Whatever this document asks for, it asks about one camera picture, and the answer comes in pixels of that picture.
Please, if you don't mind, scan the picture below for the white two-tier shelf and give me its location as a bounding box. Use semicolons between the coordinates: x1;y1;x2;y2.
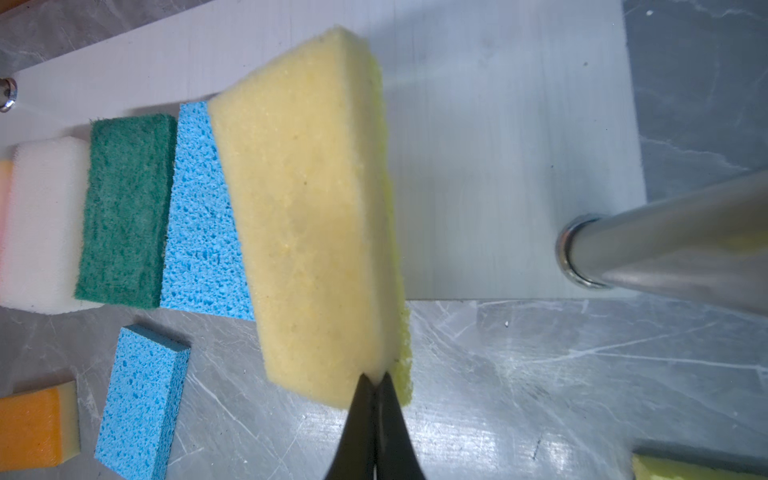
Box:
1;1;646;300

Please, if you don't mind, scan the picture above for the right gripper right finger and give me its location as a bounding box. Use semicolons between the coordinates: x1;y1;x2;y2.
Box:
375;373;425;480

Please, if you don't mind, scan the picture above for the green sponge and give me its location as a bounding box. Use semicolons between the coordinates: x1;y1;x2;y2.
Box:
75;114;177;309

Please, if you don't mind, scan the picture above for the yellow sponge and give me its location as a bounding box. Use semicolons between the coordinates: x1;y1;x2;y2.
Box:
632;450;767;480
207;26;412;409

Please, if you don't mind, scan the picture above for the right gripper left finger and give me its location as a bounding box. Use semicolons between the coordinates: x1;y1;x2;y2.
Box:
325;375;376;480

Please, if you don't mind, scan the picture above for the orange sponge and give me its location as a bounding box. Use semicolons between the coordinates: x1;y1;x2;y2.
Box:
1;381;81;472

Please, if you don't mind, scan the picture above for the light blue sponge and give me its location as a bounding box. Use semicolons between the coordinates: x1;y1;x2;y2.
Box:
160;102;254;321
94;324;190;479

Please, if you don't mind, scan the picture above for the pink sponge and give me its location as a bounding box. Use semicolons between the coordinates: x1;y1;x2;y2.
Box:
0;159;13;238

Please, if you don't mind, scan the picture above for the white beige sponge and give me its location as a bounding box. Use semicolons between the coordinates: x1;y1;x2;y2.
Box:
1;137;100;315

